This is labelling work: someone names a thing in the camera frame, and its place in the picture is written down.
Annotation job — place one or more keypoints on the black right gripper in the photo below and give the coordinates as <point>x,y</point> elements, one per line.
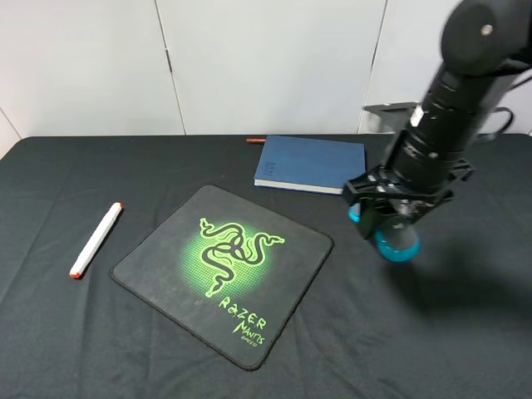
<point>374,190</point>

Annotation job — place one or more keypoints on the grey and teal computer mouse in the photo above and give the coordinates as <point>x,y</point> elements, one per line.
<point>396,240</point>

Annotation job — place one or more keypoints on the white marker pen orange caps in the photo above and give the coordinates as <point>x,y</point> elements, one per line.
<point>94,242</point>

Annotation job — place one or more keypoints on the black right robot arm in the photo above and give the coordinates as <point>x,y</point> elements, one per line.
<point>485,46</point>

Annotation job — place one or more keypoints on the blue hardcover notebook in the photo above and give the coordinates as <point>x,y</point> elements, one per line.
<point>309,165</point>

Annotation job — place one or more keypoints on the black Razer mouse pad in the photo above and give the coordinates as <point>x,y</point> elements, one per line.
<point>227,270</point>

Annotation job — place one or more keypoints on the black tablecloth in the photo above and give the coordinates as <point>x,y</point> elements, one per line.
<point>454,323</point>

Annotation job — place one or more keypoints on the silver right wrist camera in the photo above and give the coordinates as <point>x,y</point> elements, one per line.
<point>386,118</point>

